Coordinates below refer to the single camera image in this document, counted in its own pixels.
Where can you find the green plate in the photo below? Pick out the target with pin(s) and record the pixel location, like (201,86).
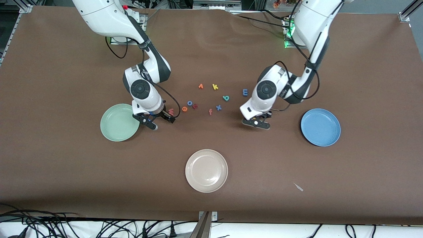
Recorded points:
(117,124)

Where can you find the blue plate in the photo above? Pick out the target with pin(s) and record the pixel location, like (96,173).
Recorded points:
(320,127)

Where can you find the aluminium frame extrusion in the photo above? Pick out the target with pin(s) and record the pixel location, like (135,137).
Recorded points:
(25,8)
(408,12)

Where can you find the black power plug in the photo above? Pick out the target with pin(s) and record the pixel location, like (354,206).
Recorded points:
(172,231)

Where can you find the brown table cover sheet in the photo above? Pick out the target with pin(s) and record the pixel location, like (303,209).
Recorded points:
(211,59)

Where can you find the aluminium support beam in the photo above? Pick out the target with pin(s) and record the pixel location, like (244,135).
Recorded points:
(202,228)

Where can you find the beige plate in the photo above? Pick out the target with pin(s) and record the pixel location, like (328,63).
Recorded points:
(206,171)

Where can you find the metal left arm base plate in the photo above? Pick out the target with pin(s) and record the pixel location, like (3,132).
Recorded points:
(288,45)

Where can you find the grey equipment box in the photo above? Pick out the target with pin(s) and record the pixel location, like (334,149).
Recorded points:
(216,4)

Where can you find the orange decorative object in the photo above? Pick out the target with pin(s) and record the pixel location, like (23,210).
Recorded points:
(277,3)

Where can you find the silver bracket plate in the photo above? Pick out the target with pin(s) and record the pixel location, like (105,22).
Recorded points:
(214,216)

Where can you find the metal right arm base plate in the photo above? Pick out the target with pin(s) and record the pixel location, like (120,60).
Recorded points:
(143,19)

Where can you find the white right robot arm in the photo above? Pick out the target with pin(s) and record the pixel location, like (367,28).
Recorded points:
(109,16)

